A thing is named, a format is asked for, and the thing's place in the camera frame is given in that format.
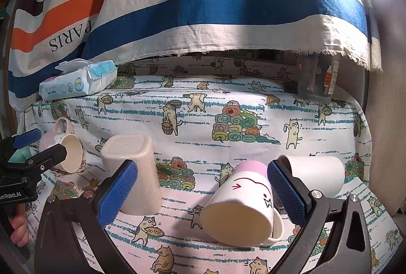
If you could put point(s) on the clear plastic container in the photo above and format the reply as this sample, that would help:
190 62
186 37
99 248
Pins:
312 83

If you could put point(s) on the wet wipes pack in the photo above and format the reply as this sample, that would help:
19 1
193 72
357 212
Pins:
69 85

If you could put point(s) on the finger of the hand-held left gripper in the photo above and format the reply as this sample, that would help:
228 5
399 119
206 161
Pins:
27 137
47 159

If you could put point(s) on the white mug with pink base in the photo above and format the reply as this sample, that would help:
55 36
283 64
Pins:
241 197

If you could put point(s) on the cat printed tablecloth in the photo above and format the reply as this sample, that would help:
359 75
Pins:
222 90

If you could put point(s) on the pale green plastic object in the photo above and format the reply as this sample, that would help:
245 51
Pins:
19 155

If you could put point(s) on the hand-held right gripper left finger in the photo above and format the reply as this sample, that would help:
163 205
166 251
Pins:
118 194

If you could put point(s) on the plain white cup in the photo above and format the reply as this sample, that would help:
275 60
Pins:
317 172

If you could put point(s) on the striped hanging cloth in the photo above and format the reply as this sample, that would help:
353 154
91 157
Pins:
206 7

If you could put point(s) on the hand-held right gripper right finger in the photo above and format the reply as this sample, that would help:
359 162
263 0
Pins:
285 191

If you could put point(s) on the beige square cup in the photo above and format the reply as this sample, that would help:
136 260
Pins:
142 147

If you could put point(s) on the person's left hand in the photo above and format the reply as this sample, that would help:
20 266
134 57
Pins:
18 228

